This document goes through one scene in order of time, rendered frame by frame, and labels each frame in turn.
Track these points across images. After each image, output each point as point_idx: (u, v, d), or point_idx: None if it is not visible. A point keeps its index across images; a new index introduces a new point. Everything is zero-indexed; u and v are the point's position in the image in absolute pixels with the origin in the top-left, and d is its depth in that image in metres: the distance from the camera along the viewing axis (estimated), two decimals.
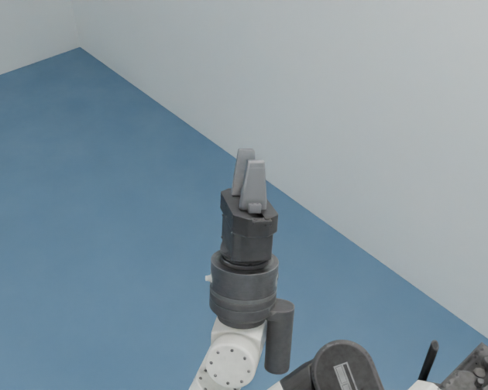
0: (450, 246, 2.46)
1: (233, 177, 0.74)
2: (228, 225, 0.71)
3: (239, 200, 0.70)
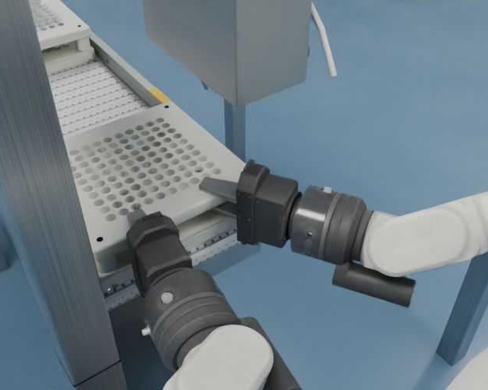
0: None
1: (231, 183, 0.77)
2: None
3: None
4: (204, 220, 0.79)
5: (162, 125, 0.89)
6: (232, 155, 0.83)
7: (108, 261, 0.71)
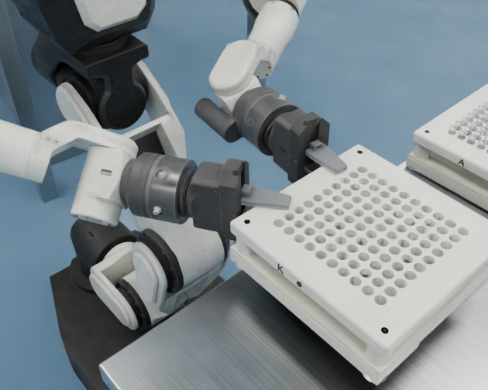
0: None
1: (258, 203, 0.73)
2: (221, 225, 0.76)
3: None
4: None
5: (375, 299, 0.64)
6: (266, 254, 0.68)
7: None
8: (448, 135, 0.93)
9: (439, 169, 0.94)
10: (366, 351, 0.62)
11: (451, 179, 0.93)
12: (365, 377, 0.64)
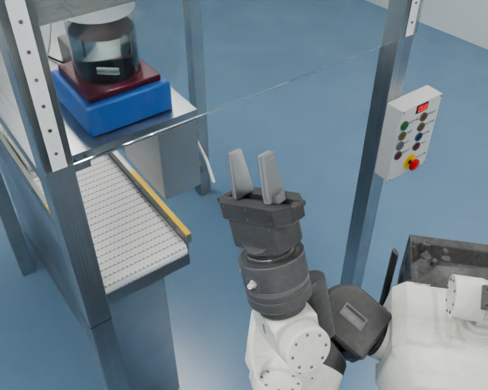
0: None
1: (231, 183, 0.73)
2: (260, 224, 0.71)
3: (262, 196, 0.70)
4: None
5: None
6: None
7: None
8: None
9: None
10: None
11: None
12: None
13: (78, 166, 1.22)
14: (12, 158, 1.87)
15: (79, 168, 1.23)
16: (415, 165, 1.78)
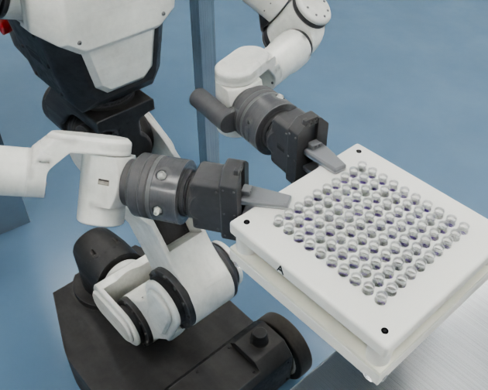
0: None
1: (258, 203, 0.73)
2: (221, 225, 0.76)
3: None
4: None
5: None
6: None
7: None
8: (272, 228, 0.71)
9: (262, 270, 0.72)
10: None
11: (275, 287, 0.70)
12: None
13: None
14: None
15: None
16: None
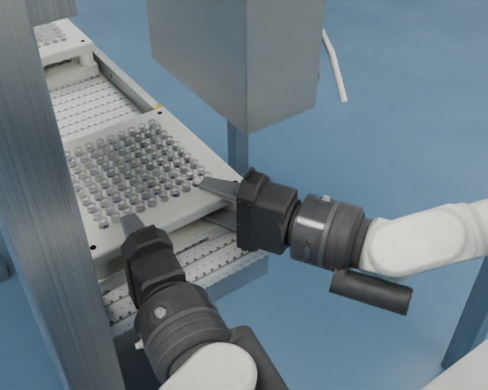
0: None
1: (231, 183, 0.77)
2: None
3: None
4: None
5: None
6: None
7: None
8: (214, 176, 0.82)
9: None
10: None
11: None
12: None
13: (42, 11, 0.44)
14: None
15: (42, 16, 0.44)
16: None
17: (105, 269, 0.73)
